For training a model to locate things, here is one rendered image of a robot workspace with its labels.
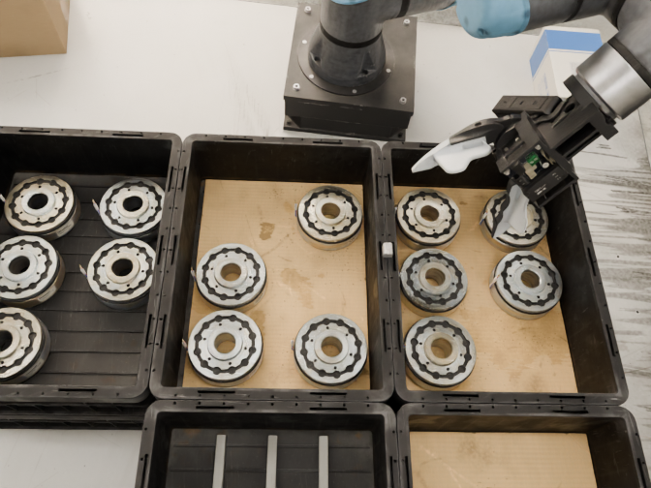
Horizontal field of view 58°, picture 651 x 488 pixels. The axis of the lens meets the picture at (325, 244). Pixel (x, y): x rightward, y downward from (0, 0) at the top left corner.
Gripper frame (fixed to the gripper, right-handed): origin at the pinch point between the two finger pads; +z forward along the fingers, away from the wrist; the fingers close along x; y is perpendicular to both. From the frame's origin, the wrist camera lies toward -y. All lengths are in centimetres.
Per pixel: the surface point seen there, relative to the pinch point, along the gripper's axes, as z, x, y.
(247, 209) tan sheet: 28.0, -14.0, -15.8
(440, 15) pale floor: 6, 41, -185
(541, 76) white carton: -13, 27, -60
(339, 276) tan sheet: 22.6, 1.0, -6.1
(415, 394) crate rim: 16.3, 7.9, 16.2
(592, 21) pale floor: -33, 92, -189
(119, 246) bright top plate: 39.6, -27.5, -5.8
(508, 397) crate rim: 9.3, 17.2, 15.8
